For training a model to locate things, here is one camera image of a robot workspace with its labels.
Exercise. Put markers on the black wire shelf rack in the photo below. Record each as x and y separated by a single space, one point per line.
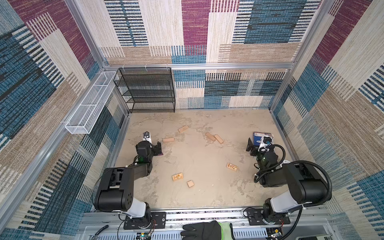
147 90

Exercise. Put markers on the plain wood block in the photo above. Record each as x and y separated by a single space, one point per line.
183 129
210 137
219 139
168 140

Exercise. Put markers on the blue printed package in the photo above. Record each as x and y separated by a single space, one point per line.
257 137

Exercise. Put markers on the white wire mesh basket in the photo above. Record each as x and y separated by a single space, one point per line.
83 120

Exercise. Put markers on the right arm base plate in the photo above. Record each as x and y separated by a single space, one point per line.
257 217

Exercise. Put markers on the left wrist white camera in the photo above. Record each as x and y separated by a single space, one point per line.
147 137

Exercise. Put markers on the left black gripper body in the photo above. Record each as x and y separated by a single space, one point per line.
154 149

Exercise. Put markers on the dotted wood block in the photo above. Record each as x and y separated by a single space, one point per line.
232 167
177 177

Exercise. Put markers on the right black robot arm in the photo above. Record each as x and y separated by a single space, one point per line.
308 184

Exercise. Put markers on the small square wood block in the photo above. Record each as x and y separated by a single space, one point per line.
190 184

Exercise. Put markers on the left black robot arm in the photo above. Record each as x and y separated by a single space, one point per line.
115 193

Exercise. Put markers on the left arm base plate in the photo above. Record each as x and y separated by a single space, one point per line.
155 220

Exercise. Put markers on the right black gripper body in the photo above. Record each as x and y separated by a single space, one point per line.
254 147

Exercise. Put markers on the dotted wood block front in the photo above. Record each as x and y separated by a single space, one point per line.
177 177

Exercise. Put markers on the black and green glove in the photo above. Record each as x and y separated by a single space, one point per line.
208 231

